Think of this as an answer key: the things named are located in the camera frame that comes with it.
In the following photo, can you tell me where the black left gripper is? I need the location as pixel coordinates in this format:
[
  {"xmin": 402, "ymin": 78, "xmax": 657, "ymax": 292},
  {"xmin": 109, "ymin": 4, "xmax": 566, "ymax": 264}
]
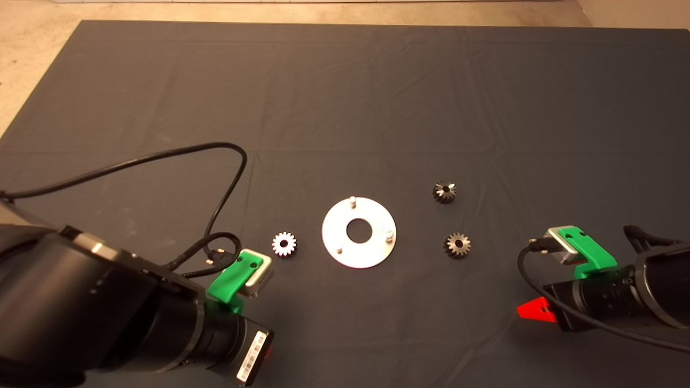
[{"xmin": 197, "ymin": 302, "xmax": 275, "ymax": 387}]

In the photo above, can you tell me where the green right camera mount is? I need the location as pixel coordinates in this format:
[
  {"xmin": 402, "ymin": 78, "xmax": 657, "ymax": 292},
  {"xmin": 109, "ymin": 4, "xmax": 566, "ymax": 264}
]
[{"xmin": 558, "ymin": 226, "xmax": 618, "ymax": 280}]

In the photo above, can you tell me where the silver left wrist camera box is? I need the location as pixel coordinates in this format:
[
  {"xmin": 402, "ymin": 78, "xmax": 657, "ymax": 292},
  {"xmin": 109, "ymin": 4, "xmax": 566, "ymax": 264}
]
[{"xmin": 245, "ymin": 249, "xmax": 274, "ymax": 299}]

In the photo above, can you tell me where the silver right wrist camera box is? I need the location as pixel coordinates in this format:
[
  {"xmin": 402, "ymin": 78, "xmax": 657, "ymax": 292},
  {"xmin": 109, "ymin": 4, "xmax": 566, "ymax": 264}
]
[{"xmin": 542, "ymin": 226, "xmax": 580, "ymax": 265}]

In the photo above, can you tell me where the black camera cable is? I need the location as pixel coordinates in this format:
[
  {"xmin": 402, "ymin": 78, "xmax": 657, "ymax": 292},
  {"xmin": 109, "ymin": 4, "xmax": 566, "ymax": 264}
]
[
  {"xmin": 517, "ymin": 239, "xmax": 690, "ymax": 354},
  {"xmin": 0, "ymin": 142, "xmax": 249, "ymax": 280}
]

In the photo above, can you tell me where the round metal carrier plate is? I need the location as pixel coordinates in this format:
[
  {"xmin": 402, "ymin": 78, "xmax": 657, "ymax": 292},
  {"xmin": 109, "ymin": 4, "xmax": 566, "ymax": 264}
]
[{"xmin": 322, "ymin": 196, "xmax": 397, "ymax": 269}]

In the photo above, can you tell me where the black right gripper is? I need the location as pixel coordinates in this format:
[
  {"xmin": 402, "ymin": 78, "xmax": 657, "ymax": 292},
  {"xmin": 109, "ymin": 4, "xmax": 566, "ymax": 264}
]
[{"xmin": 516, "ymin": 267, "xmax": 640, "ymax": 333}]

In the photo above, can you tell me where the black left camera cable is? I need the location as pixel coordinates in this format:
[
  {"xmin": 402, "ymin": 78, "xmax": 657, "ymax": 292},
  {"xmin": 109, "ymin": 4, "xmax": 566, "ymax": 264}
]
[{"xmin": 0, "ymin": 142, "xmax": 249, "ymax": 280}]

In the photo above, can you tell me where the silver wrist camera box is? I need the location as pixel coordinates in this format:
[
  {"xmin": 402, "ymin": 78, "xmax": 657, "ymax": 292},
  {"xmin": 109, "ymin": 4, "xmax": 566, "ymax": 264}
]
[
  {"xmin": 245, "ymin": 249, "xmax": 274, "ymax": 299},
  {"xmin": 542, "ymin": 226, "xmax": 580, "ymax": 265}
]

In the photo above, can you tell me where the green left camera mount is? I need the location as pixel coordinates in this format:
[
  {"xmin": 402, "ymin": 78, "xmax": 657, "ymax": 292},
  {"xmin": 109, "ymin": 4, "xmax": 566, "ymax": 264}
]
[{"xmin": 206, "ymin": 251, "xmax": 265, "ymax": 314}]

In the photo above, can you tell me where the black right camera cable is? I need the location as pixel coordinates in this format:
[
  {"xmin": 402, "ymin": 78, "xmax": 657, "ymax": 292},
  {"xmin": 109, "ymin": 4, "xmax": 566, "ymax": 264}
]
[{"xmin": 517, "ymin": 239, "xmax": 690, "ymax": 354}]

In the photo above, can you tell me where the dark grey table cloth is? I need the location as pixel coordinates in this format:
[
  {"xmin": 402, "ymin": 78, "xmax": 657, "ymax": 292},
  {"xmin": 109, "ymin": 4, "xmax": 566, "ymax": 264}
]
[{"xmin": 0, "ymin": 20, "xmax": 690, "ymax": 388}]

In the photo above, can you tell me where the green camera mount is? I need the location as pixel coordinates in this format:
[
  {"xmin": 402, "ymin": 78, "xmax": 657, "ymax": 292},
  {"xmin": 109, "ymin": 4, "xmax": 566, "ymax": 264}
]
[
  {"xmin": 206, "ymin": 251, "xmax": 265, "ymax": 314},
  {"xmin": 558, "ymin": 226, "xmax": 618, "ymax": 280}
]

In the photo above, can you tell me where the small steel planetary gear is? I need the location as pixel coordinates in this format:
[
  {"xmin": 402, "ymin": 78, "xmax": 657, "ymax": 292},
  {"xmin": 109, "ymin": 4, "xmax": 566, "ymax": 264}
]
[
  {"xmin": 272, "ymin": 232, "xmax": 298, "ymax": 258},
  {"xmin": 432, "ymin": 182, "xmax": 458, "ymax": 205},
  {"xmin": 444, "ymin": 232, "xmax": 472, "ymax": 259}
]

